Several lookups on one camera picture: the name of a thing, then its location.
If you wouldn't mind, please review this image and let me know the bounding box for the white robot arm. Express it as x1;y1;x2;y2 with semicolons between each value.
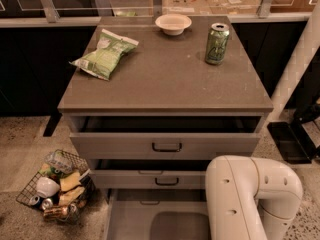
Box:
205;155;303;240

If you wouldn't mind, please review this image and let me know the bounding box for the grey drawer cabinet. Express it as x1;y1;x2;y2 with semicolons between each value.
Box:
57;15;274;240

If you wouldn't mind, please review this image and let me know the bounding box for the grey middle drawer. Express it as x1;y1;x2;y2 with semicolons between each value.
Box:
91;160;210;189

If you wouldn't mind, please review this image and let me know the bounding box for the grey top drawer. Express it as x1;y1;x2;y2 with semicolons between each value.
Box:
71;116;260;160

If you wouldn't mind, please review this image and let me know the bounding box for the green chip bag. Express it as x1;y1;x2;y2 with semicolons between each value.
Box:
71;29;139;81

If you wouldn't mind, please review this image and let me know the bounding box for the white bowl on cabinet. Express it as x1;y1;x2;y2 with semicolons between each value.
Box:
155;14;192;36

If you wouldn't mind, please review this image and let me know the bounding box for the green soda can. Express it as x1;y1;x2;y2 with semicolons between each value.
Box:
205;23;230;65

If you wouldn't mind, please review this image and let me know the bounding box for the clear plastic bottle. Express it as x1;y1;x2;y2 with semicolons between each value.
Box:
45;150;73;174

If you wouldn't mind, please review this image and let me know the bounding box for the yellow sponge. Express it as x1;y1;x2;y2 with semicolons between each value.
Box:
60;171;80;192

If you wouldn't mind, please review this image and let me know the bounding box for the black tray on floor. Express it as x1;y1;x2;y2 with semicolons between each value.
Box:
267;120;319;164

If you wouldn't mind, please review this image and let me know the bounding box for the white bowl in basket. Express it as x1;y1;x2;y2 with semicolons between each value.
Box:
36;177;60;198

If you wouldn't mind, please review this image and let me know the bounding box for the silver can in basket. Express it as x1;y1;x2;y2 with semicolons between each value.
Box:
41;198;53;210

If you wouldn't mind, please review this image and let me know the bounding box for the blue can in basket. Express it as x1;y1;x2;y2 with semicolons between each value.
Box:
28;195;41;207

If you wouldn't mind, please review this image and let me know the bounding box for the black wire basket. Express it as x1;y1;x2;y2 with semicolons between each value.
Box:
16;150;95;223

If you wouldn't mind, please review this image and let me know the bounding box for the white post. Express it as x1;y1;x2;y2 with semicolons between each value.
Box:
267;2;320;122

